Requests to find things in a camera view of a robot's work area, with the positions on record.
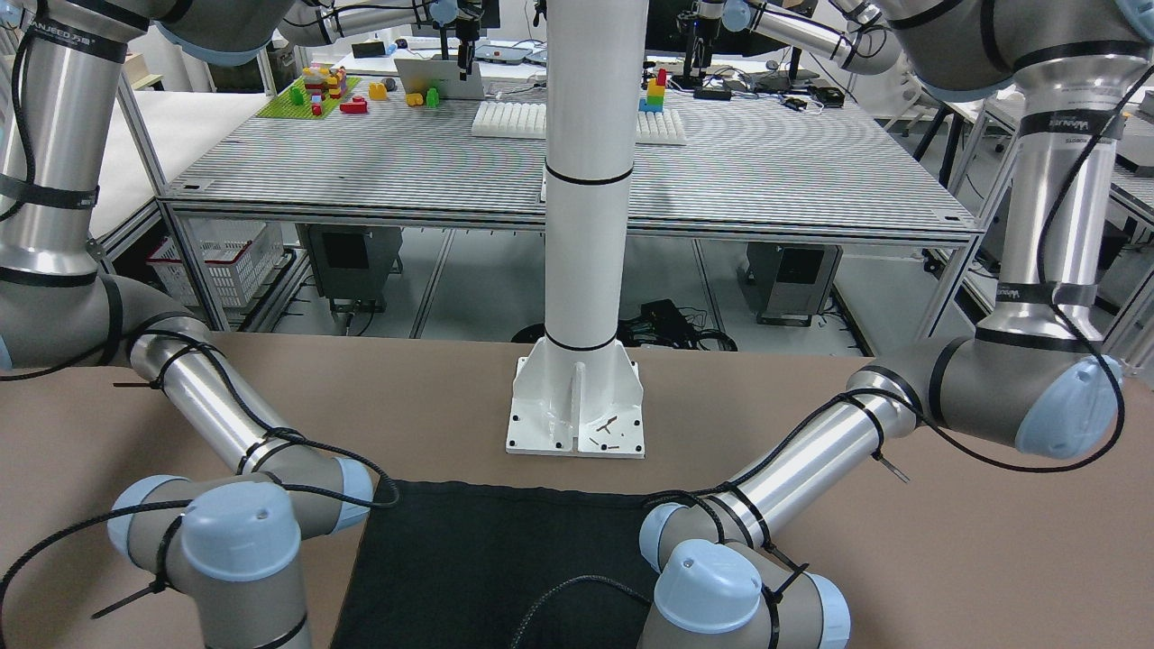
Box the black printed t-shirt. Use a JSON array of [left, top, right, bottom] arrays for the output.
[[331, 482, 658, 648]]

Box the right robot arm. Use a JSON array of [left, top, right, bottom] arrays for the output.
[[3, 1, 374, 648]]

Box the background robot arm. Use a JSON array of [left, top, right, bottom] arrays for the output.
[[696, 1, 902, 77]]

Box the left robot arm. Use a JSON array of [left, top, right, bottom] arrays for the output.
[[638, 1, 1151, 648]]

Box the white tray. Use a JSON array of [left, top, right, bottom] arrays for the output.
[[471, 100, 688, 146]]

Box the white plastic basket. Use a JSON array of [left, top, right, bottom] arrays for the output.
[[147, 219, 283, 308]]

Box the green lego baseplate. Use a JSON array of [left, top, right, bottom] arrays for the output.
[[255, 77, 362, 120]]

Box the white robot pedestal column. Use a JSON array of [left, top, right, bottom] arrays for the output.
[[505, 1, 647, 458]]

